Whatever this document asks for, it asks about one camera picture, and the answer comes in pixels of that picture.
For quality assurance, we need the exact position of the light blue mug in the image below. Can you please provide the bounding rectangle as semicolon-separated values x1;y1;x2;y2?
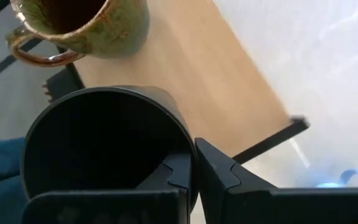
314;167;358;189

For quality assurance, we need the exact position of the tall black cup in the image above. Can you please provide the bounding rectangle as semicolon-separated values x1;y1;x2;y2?
20;85;199;213

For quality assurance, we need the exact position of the green brown glazed ceramic mug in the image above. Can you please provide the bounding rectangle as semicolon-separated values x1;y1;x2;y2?
6;0;151;68

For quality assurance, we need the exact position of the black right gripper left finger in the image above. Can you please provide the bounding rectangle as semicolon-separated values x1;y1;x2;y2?
21;151;193;224

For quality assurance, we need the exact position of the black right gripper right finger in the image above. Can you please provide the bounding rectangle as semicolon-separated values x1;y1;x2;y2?
194;137;358;224

